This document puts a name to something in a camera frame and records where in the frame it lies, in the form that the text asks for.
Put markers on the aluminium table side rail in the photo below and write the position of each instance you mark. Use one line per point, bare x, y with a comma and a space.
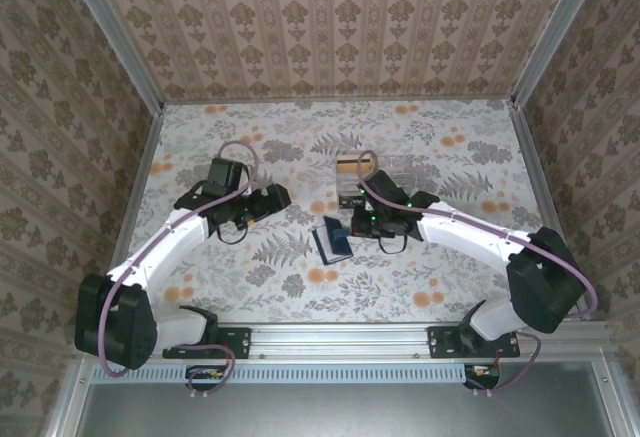
143, 167
536, 167

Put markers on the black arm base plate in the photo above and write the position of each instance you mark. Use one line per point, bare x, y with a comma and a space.
442, 344
240, 342

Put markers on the blue card holder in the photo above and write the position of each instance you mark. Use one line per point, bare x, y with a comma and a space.
340, 249

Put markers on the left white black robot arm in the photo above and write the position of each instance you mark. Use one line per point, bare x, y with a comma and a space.
160, 257

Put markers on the long aluminium mounting rail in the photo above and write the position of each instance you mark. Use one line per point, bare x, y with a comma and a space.
340, 342

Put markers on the grey metal panel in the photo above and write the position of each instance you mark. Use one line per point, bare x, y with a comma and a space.
325, 412

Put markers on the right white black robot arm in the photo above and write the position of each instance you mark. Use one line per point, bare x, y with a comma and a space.
465, 237

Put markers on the black controller board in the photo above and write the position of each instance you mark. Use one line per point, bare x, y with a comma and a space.
205, 379
482, 379

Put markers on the aluminium frame post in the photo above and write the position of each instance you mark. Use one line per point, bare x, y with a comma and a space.
117, 37
555, 32

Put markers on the clear acrylic card stand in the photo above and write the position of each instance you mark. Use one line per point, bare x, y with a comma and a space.
395, 172

